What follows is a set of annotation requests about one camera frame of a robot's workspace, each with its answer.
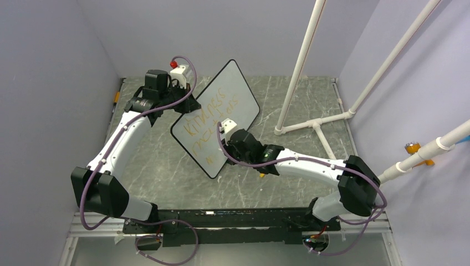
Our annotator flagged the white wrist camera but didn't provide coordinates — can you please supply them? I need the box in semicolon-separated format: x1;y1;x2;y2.
170;60;194;88
219;118;238;135

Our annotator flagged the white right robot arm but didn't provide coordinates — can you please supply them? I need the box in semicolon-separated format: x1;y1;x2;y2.
218;129;382;230

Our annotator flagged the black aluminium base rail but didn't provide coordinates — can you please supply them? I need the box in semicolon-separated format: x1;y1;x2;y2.
68;207;392;247

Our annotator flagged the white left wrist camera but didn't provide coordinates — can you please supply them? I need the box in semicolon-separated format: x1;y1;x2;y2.
170;60;194;88

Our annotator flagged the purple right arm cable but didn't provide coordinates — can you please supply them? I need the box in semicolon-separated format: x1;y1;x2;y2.
216;121;388;257

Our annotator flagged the yellow handled tool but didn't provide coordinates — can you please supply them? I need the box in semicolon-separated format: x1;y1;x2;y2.
113;91;120;106

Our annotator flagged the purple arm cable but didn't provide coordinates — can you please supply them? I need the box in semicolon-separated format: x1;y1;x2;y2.
79;55;200;266
216;121;388;257

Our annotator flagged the black framed whiteboard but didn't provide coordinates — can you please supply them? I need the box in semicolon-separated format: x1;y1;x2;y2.
170;59;260;178

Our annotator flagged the white pvc pipe frame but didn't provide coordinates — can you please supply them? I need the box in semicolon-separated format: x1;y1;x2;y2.
274;1;469;183

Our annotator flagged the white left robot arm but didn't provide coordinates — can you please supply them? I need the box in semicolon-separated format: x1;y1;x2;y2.
71;65;201;233

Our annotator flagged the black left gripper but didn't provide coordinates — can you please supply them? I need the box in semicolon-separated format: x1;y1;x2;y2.
160;83;200;115

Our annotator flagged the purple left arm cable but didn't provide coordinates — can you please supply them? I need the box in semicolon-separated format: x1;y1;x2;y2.
79;55;200;266

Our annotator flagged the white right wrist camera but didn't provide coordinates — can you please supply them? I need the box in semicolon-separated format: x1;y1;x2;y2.
219;118;238;135

